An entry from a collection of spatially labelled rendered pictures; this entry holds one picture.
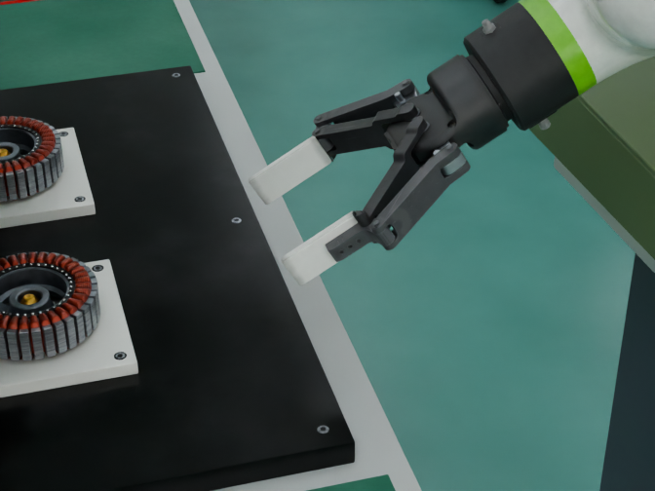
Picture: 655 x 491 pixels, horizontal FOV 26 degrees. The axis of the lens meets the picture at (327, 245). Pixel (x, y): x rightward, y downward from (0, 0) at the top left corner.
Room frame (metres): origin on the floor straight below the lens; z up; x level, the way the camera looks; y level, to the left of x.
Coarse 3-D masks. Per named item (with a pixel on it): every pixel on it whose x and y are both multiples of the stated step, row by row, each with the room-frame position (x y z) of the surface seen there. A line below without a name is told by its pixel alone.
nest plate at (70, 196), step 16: (64, 144) 1.22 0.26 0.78; (64, 160) 1.19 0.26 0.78; (80, 160) 1.19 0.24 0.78; (64, 176) 1.16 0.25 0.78; (80, 176) 1.16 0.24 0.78; (48, 192) 1.13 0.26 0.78; (64, 192) 1.13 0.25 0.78; (80, 192) 1.13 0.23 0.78; (0, 208) 1.10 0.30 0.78; (16, 208) 1.10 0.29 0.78; (32, 208) 1.10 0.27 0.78; (48, 208) 1.10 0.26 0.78; (64, 208) 1.11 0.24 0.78; (80, 208) 1.11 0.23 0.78; (0, 224) 1.09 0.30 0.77; (16, 224) 1.09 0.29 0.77
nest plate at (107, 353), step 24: (96, 264) 1.01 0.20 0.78; (120, 312) 0.95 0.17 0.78; (96, 336) 0.91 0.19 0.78; (120, 336) 0.91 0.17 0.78; (0, 360) 0.88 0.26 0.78; (24, 360) 0.88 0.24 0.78; (48, 360) 0.88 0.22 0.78; (72, 360) 0.88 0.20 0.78; (96, 360) 0.88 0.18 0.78; (120, 360) 0.88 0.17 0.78; (0, 384) 0.85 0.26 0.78; (24, 384) 0.86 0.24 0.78; (48, 384) 0.86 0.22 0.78; (72, 384) 0.87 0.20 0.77
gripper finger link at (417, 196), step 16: (448, 144) 0.97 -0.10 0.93; (432, 160) 0.96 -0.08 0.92; (448, 160) 0.96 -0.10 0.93; (416, 176) 0.95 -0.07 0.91; (432, 176) 0.95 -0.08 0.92; (448, 176) 0.95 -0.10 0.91; (400, 192) 0.94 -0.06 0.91; (416, 192) 0.93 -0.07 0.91; (432, 192) 0.94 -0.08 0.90; (384, 208) 0.93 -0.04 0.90; (400, 208) 0.92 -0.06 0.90; (416, 208) 0.93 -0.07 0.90; (384, 224) 0.91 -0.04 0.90; (400, 224) 0.92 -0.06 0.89; (384, 240) 0.91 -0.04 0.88; (400, 240) 0.91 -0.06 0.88
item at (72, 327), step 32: (32, 256) 0.97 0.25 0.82; (64, 256) 0.98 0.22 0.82; (0, 288) 0.95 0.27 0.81; (32, 288) 0.94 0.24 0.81; (64, 288) 0.95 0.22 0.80; (96, 288) 0.93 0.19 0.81; (0, 320) 0.89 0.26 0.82; (32, 320) 0.89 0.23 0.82; (64, 320) 0.89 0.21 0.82; (96, 320) 0.92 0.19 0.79; (0, 352) 0.88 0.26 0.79; (32, 352) 0.88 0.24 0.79
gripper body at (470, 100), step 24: (432, 72) 1.04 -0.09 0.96; (456, 72) 1.02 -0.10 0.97; (432, 96) 1.05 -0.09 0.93; (456, 96) 1.00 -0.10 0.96; (480, 96) 1.00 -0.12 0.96; (408, 120) 1.03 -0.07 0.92; (432, 120) 1.01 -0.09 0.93; (456, 120) 0.99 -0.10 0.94; (480, 120) 1.00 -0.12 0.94; (504, 120) 1.01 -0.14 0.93; (432, 144) 0.98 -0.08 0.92; (480, 144) 1.00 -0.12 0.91
